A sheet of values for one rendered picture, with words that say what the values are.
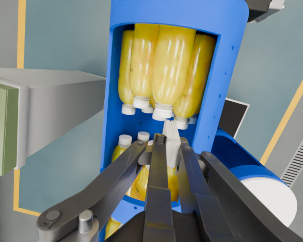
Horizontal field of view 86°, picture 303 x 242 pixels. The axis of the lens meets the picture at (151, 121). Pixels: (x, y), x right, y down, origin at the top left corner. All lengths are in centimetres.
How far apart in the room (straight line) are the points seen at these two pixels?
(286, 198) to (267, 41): 131
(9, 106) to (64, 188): 166
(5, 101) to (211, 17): 59
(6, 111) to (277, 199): 92
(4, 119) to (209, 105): 59
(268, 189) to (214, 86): 47
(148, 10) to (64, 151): 180
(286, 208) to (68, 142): 174
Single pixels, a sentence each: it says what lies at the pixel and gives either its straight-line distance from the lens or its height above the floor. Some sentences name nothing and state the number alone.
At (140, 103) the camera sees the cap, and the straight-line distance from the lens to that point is 38.
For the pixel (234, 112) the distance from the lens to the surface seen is 153.
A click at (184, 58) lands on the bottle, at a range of 32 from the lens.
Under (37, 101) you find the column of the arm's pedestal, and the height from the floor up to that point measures 90.
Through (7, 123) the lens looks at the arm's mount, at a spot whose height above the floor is 104.
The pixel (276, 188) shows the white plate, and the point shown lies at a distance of 71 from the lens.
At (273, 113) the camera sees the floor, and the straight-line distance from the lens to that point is 187.
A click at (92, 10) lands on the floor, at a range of 168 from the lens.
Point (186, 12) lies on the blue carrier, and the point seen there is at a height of 123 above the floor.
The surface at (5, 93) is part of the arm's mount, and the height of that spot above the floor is 105.
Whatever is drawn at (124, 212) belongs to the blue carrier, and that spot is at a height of 123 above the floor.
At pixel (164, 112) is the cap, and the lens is 34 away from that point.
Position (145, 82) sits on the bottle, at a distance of 36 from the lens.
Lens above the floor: 151
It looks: 74 degrees down
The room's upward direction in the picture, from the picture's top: 171 degrees counter-clockwise
